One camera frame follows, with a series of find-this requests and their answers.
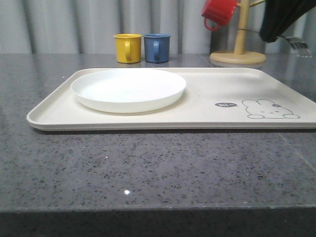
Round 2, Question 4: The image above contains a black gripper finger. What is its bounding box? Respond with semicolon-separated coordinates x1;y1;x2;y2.
259;0;316;42

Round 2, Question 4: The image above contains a silver metal fork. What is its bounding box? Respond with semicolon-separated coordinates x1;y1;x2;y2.
276;35;312;58

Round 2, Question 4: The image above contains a white round plate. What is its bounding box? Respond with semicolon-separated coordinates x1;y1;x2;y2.
71;68;187;113

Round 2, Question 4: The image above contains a wooden mug tree stand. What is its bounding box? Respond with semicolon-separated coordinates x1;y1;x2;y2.
210;0;266;65

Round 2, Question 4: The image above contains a red enamel mug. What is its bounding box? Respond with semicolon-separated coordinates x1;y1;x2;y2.
201;0;237;31

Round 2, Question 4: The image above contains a cream rabbit serving tray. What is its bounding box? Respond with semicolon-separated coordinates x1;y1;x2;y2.
27;68;316;131

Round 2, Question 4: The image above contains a blue enamel mug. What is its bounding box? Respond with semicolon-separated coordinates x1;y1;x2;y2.
143;34;171;63

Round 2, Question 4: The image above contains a yellow enamel mug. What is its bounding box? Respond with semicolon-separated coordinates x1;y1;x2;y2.
114;34;142;64

